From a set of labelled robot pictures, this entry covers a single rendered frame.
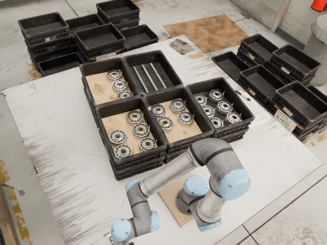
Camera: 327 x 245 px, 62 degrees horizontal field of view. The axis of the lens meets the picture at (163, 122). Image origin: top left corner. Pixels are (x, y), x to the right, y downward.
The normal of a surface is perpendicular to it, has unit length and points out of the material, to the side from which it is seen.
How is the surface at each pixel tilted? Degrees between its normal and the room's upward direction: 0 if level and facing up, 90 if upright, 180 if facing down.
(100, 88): 0
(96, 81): 0
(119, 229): 0
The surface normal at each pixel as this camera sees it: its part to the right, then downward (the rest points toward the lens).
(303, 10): -0.83, 0.37
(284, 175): 0.10, -0.62
